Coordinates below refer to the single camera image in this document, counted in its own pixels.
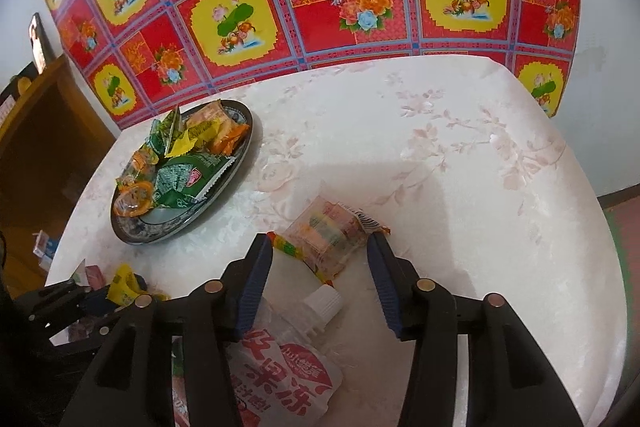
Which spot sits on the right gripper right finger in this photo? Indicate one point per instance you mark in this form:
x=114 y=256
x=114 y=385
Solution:
x=511 y=381

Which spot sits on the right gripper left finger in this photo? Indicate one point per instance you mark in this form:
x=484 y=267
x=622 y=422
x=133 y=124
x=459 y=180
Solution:
x=128 y=382

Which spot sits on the white red jelly pouch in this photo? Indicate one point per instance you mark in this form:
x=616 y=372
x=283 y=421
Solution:
x=278 y=377

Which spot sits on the clear colourful candy pack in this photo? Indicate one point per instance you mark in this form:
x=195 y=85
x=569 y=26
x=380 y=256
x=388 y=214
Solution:
x=325 y=235

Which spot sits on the blue white small box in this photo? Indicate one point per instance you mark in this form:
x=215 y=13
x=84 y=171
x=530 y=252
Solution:
x=44 y=249

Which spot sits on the yellow packet on table edge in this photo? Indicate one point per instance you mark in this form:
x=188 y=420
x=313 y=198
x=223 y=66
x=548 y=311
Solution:
x=125 y=288

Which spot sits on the orange jelly cup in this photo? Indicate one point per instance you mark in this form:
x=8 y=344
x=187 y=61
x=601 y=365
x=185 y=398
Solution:
x=134 y=200

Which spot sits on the dark patterned serving plate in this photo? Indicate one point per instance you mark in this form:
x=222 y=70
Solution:
x=161 y=224

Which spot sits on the brown wooden cabinet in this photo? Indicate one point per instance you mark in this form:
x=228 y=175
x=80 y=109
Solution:
x=51 y=143

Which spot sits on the green snack packet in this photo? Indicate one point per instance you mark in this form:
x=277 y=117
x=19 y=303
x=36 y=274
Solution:
x=185 y=180

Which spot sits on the white floral tablecloth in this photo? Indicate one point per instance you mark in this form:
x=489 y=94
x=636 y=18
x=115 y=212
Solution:
x=479 y=190

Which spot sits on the yellow snack packet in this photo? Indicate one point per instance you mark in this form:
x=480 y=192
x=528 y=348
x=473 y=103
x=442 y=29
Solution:
x=195 y=137

